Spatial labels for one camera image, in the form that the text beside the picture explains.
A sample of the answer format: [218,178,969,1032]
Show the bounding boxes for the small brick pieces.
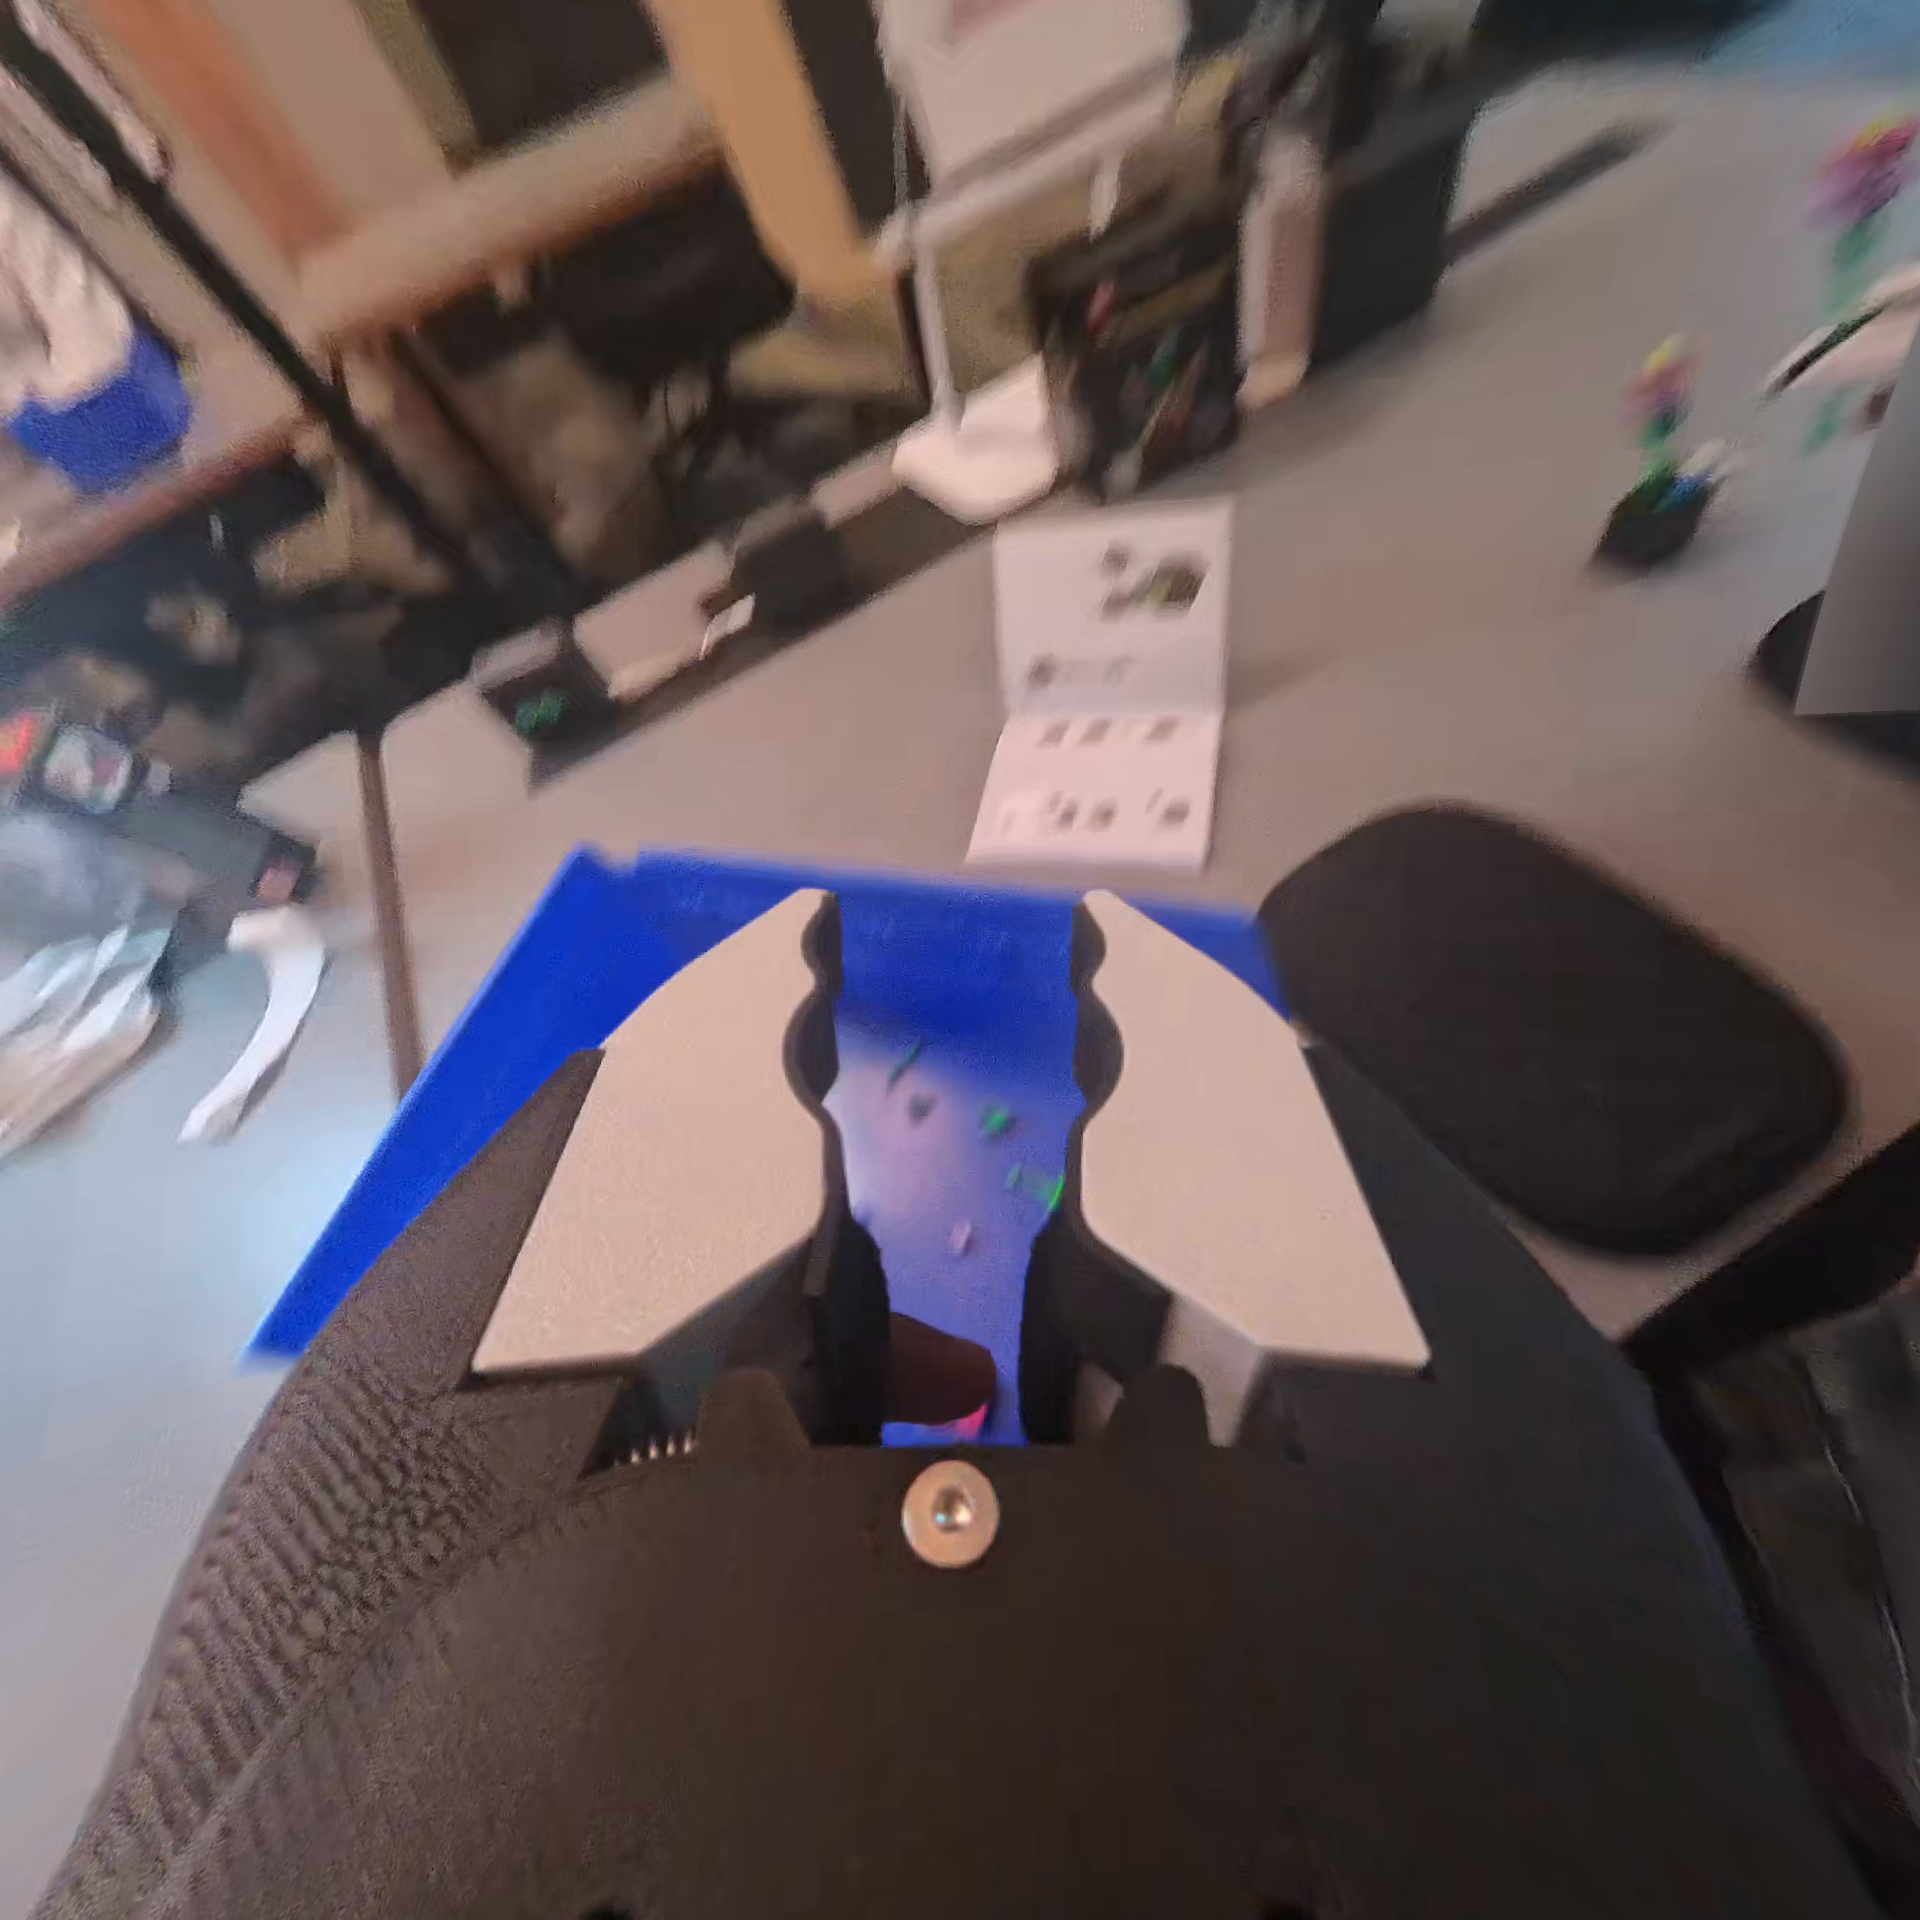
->
[883,1035,1076,1261]

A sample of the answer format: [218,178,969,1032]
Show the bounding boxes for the blue storage bin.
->
[6,334,195,498]

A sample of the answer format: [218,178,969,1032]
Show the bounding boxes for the open plain black box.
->
[1235,73,1478,408]

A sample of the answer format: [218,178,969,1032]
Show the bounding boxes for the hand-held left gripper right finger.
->
[1047,890,1435,1375]

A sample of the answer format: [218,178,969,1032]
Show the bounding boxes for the white instruction booklet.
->
[964,501,1235,874]

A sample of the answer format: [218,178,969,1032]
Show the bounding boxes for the brown-edged office desk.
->
[0,89,749,601]

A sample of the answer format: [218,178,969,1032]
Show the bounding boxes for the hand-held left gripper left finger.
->
[471,890,855,1379]

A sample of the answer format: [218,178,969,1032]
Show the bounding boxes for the white curved object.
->
[178,906,327,1146]

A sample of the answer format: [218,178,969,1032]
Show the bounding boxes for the white stand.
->
[893,195,1083,524]

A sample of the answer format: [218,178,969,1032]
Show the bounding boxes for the clear plastic bag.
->
[0,898,167,1156]

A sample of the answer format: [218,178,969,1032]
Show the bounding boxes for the black flower-print product box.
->
[1036,224,1247,498]

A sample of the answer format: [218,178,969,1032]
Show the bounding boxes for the dark cloth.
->
[1726,1303,1920,1920]

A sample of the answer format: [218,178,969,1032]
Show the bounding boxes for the small black tray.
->
[471,616,619,780]

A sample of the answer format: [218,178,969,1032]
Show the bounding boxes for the black quilted armrest pad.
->
[1260,806,1849,1257]

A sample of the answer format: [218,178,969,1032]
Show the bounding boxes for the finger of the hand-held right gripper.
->
[1763,267,1920,399]
[1798,379,1920,718]

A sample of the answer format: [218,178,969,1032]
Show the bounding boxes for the white desk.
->
[0,61,1920,1920]

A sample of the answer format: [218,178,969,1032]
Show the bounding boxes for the multicoloured brick flower stem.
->
[1803,117,1920,453]

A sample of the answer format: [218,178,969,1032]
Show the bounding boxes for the colourful LEGO flower model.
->
[1590,332,1739,570]

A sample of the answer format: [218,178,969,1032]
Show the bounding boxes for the blue plastic tray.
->
[246,844,1295,1451]

